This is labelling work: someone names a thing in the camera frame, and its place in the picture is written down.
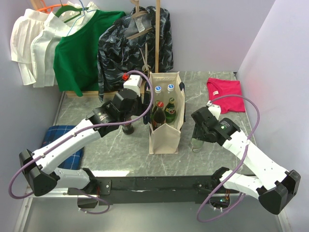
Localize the clear Chang soda bottle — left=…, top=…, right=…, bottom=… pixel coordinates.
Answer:
left=189, top=138, right=204, bottom=153

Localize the Coca-Cola glass bottle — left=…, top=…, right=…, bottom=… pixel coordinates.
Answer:
left=152, top=101, right=166, bottom=130
left=122, top=123, right=134, bottom=135

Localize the cream canvas tote bag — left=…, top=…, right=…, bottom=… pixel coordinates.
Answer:
left=148, top=72, right=185, bottom=154

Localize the green Perrier bottle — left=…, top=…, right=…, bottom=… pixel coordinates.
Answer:
left=151, top=100, right=159, bottom=120
left=164, top=98, right=176, bottom=123

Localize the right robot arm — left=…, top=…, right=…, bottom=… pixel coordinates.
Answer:
left=191, top=106, right=301, bottom=215

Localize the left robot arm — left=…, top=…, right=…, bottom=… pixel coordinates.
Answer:
left=19, top=88, right=152, bottom=197

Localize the pink folded t-shirt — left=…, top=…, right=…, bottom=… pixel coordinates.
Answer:
left=206, top=77, right=246, bottom=114

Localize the dark patterned hanging shirt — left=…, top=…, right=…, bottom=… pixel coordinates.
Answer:
left=97, top=5, right=174, bottom=102

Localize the green hanging t-shirt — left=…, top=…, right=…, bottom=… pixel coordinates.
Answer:
left=53, top=10, right=126, bottom=97

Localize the blue plaid cloth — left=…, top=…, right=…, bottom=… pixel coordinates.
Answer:
left=40, top=125, right=85, bottom=170

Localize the wooden hanger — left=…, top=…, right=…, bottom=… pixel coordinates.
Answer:
left=125, top=0, right=152, bottom=40

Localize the green hanger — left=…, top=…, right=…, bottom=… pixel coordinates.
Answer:
left=55, top=4, right=89, bottom=23

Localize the white hanging blouse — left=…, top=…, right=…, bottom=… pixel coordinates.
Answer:
left=10, top=1, right=98, bottom=87

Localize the orange hanger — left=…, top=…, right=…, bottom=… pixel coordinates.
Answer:
left=37, top=0, right=63, bottom=13

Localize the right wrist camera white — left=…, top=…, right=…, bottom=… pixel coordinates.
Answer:
left=206, top=101, right=221, bottom=120

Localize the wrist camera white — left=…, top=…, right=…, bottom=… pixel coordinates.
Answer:
left=206, top=101, right=221, bottom=120
left=123, top=74, right=142, bottom=96

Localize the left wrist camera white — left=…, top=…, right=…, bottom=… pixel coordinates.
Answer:
left=123, top=74, right=142, bottom=96

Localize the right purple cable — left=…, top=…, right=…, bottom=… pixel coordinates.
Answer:
left=197, top=94, right=261, bottom=223

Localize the purple cable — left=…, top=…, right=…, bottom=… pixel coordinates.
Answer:
left=197, top=94, right=261, bottom=223
left=8, top=70, right=155, bottom=215

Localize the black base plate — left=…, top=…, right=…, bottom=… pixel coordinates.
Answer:
left=67, top=175, right=240, bottom=206

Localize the aluminium rail frame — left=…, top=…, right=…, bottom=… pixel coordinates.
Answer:
left=14, top=190, right=292, bottom=232

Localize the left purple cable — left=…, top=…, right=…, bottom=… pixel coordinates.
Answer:
left=8, top=70, right=155, bottom=215

